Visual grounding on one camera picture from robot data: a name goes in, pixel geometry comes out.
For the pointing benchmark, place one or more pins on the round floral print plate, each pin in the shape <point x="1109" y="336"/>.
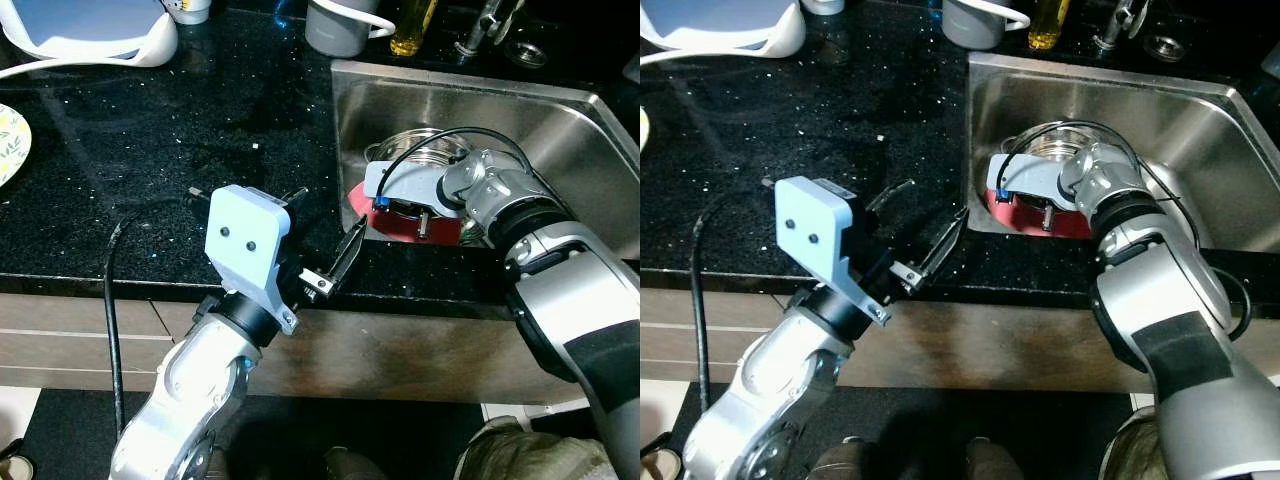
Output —
<point x="644" y="128"/>
<point x="12" y="145"/>

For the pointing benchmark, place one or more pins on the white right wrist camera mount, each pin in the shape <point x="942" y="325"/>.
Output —
<point x="410" y="180"/>
<point x="1035" y="175"/>

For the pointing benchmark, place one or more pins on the red plastic plate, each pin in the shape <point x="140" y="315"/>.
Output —
<point x="400" y="232"/>
<point x="1015" y="225"/>

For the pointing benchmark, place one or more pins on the yellow oil bottle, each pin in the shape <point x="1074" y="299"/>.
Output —
<point x="412" y="30"/>
<point x="1048" y="25"/>

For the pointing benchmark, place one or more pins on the chrome sink faucet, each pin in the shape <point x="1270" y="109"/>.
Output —
<point x="1115" y="25"/>
<point x="480" y="30"/>

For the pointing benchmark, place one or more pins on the wide steel basin pot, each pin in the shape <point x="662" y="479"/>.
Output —
<point x="420" y="150"/>
<point x="1050" y="140"/>

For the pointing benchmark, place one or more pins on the grey kitchen cabinet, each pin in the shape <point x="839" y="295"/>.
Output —
<point x="1000" y="340"/>
<point x="400" y="350"/>

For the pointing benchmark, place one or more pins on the grey electric kettle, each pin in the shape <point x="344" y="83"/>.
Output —
<point x="972" y="25"/>
<point x="335" y="30"/>

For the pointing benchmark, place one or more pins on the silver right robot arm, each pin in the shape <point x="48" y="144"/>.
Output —
<point x="1190" y="300"/>
<point x="570" y="290"/>

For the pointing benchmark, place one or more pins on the stainless steel sink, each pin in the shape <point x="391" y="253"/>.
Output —
<point x="1200" y="120"/>
<point x="560" y="130"/>

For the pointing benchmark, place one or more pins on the robot left leg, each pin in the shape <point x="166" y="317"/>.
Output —
<point x="845" y="460"/>

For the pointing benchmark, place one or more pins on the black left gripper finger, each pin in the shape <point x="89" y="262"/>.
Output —
<point x="947" y="250"/>
<point x="896" y="192"/>
<point x="297" y="195"/>
<point x="350" y="255"/>

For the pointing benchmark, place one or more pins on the black floor mat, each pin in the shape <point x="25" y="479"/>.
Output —
<point x="420" y="430"/>
<point x="950" y="420"/>

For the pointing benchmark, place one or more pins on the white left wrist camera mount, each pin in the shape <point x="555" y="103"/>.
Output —
<point x="245" y="240"/>
<point x="812" y="235"/>

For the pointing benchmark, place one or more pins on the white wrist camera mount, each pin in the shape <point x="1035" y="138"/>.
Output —
<point x="1035" y="175"/>
<point x="812" y="235"/>
<point x="245" y="240"/>
<point x="410" y="180"/>

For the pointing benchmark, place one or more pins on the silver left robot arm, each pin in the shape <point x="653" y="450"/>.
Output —
<point x="770" y="410"/>
<point x="190" y="400"/>

